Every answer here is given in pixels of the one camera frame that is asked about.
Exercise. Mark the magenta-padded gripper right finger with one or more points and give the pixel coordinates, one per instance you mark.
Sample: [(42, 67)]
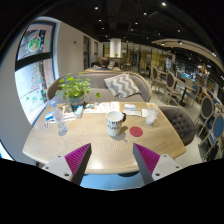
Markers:
[(148, 159)]

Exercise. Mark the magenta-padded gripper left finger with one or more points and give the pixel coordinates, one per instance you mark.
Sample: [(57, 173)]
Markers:
[(77, 159)]

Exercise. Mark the clear blue-capped water bottle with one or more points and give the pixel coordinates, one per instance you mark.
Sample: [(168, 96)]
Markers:
[(58, 117)]

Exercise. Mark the flat round red coaster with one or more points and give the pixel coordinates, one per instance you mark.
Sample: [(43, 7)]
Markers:
[(136, 131)]

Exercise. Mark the clear plastic cup with straw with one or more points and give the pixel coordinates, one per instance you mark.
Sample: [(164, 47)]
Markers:
[(151, 116)]

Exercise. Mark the white paper napkin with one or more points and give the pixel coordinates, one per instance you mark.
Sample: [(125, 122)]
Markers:
[(144, 112)]

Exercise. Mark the small blue box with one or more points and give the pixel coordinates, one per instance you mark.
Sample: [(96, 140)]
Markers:
[(79, 111)]

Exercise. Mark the dark grey tufted armchair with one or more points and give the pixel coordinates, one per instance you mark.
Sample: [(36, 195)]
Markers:
[(181, 123)]

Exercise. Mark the white printed mug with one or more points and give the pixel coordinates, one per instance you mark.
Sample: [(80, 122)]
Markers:
[(114, 124)]

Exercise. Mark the yellow table card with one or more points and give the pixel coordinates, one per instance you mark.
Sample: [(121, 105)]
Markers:
[(150, 104)]

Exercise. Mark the colourful printed leaflet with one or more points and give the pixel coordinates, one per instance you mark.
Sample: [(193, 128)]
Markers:
[(96, 107)]

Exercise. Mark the green potted plant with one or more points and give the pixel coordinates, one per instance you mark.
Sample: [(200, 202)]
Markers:
[(75, 88)]

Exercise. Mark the grey chevron pillow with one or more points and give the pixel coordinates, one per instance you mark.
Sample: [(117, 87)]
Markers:
[(121, 85)]

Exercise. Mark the group of upholstered dining chairs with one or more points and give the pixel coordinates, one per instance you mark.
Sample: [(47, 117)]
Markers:
[(171, 83)]

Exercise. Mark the grey curved sofa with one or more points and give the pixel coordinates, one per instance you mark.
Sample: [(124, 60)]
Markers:
[(96, 81)]

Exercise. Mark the person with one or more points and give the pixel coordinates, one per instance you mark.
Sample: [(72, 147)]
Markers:
[(104, 63)]

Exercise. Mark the group of ceiling spotlights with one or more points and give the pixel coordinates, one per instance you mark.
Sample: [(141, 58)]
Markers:
[(163, 4)]

